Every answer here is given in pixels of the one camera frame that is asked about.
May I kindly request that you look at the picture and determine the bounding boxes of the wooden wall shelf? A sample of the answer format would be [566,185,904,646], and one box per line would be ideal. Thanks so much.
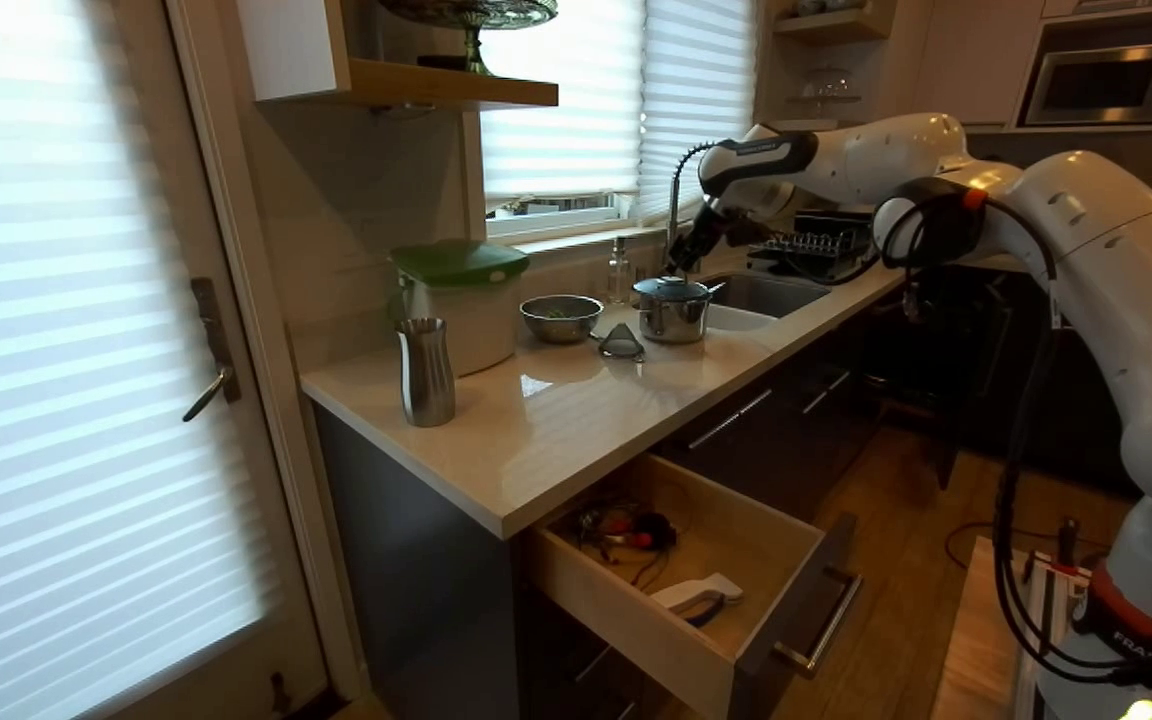
[347,62,559,108]

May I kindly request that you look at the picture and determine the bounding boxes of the glass pot lid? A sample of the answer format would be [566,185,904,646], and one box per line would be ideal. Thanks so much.
[633,276,725,301]

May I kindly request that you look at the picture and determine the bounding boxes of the dark lower cabinets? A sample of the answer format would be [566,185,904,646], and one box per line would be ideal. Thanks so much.
[655,269,1049,515]

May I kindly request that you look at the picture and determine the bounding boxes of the built-in microwave oven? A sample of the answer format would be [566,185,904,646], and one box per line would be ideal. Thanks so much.
[1019,15,1152,127]

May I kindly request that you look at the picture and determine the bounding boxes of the window blind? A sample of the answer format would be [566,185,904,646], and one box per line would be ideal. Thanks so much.
[479,0,761,233]

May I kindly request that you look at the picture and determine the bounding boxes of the white container green lid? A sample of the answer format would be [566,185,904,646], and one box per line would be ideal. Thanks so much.
[391,240,529,375]

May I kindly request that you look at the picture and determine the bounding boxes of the glass cake stand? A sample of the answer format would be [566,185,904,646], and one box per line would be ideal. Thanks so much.
[380,0,559,71]

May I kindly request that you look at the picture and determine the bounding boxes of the kitchen sink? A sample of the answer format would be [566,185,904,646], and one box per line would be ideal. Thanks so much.
[713,271,829,315]

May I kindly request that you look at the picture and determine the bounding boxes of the open wooden drawer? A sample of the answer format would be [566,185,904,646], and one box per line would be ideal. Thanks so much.
[525,457,860,720]

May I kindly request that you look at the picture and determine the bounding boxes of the white object in drawer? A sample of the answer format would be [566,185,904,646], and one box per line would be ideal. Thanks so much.
[652,571,744,623]

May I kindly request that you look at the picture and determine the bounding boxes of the steel soap dispenser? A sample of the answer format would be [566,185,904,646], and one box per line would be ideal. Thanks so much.
[396,280,454,427]

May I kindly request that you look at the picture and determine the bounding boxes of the stainless steel pot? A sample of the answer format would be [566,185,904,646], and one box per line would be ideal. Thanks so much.
[641,296,709,345]

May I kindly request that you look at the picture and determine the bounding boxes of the glass bottle by window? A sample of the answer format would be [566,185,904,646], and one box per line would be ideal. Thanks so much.
[602,237,635,308]

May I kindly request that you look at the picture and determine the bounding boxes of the small triangular metal object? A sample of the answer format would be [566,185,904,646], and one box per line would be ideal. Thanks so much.
[600,324,642,361]

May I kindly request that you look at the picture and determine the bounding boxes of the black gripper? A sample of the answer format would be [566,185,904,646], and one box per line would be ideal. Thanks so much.
[668,205,738,271]

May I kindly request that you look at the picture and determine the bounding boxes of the dark items in drawer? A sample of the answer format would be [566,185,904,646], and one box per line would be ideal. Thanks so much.
[562,502,676,561]

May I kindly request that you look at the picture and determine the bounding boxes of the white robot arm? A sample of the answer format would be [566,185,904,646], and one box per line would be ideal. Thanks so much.
[668,111,1152,720]

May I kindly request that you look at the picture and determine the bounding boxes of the small metal bowl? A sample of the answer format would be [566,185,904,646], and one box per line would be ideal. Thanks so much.
[520,294,602,345]

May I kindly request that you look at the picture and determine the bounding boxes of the white wall cabinet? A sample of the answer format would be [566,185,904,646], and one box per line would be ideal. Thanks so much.
[236,0,347,101]

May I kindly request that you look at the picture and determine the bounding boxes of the chrome kitchen faucet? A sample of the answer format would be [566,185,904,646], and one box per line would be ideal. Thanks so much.
[668,146,701,247]

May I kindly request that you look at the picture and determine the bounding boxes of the door handle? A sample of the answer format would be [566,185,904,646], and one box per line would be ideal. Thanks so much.
[180,276,239,426]

